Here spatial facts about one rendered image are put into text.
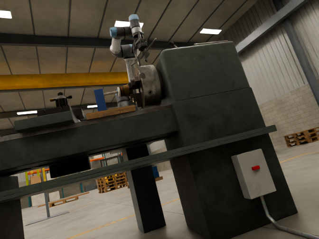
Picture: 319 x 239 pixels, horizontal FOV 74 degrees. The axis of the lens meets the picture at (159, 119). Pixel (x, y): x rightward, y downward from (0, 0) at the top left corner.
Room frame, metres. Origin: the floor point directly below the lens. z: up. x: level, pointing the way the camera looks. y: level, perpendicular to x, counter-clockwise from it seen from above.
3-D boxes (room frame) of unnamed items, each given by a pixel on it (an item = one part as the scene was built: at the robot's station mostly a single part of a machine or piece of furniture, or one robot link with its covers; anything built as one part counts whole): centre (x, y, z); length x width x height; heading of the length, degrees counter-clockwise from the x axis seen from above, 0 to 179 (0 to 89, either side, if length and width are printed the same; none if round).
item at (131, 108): (1.44, 0.32, 0.89); 0.36 x 0.30 x 0.04; 14
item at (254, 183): (1.21, -0.51, 0.22); 0.42 x 0.18 x 0.44; 14
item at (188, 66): (1.63, -0.35, 1.06); 0.59 x 0.48 x 0.39; 104
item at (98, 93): (1.43, 0.37, 1.00); 0.08 x 0.06 x 0.23; 14
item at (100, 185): (10.79, 3.03, 0.36); 1.26 x 0.86 x 0.73; 130
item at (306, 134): (8.08, -5.01, 0.22); 1.25 x 0.86 x 0.44; 121
